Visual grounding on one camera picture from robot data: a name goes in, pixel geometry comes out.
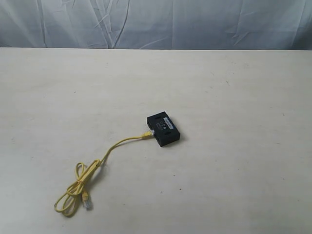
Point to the black network switch box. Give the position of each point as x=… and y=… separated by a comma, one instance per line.
x=163, y=129

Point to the white backdrop cloth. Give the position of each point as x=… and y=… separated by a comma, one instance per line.
x=157, y=24

